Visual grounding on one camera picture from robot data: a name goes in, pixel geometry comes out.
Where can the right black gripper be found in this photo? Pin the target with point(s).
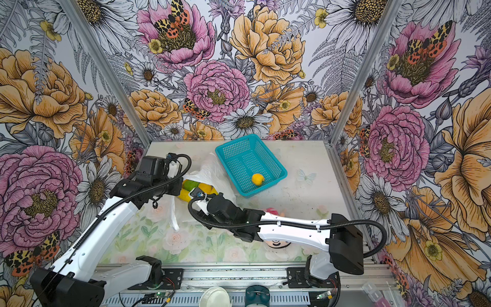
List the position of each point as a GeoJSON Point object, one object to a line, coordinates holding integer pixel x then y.
{"type": "Point", "coordinates": [202, 217]}

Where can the orange yellow toy fruit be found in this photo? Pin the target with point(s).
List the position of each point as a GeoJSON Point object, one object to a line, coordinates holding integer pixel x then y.
{"type": "Point", "coordinates": [258, 179]}

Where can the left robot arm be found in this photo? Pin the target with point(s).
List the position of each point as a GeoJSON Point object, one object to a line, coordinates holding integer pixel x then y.
{"type": "Point", "coordinates": [71, 280]}

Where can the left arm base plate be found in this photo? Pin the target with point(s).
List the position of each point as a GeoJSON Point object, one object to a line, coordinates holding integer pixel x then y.
{"type": "Point", "coordinates": [172, 280]}

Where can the clear plastic box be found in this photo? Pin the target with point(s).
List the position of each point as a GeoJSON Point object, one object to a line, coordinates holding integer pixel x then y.
{"type": "Point", "coordinates": [375, 295]}

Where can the yellow toy lemon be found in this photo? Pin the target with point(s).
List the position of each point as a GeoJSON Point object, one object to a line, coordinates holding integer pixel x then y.
{"type": "Point", "coordinates": [207, 189]}

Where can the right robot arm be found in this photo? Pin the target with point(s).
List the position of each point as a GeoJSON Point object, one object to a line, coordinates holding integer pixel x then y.
{"type": "Point", "coordinates": [339, 241]}

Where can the white round lid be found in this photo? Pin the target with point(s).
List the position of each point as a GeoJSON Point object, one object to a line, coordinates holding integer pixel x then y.
{"type": "Point", "coordinates": [215, 297]}

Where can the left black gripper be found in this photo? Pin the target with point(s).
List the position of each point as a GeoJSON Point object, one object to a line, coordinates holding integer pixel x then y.
{"type": "Point", "coordinates": [177, 182]}

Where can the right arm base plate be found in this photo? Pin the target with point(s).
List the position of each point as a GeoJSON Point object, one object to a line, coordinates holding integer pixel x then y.
{"type": "Point", "coordinates": [299, 278]}

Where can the green toy pepper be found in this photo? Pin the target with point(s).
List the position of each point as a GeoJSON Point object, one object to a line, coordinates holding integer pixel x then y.
{"type": "Point", "coordinates": [189, 185]}

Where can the dark green round container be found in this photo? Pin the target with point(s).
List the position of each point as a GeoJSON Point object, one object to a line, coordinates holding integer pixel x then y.
{"type": "Point", "coordinates": [257, 296]}

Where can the teal plastic basket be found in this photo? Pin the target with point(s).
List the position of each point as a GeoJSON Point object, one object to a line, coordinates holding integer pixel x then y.
{"type": "Point", "coordinates": [243, 157]}

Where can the pink plush doll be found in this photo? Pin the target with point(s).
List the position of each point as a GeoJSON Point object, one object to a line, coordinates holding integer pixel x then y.
{"type": "Point", "coordinates": [276, 244]}

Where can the white plastic bag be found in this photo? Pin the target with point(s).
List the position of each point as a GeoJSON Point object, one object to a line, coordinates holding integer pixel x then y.
{"type": "Point", "coordinates": [211, 172]}

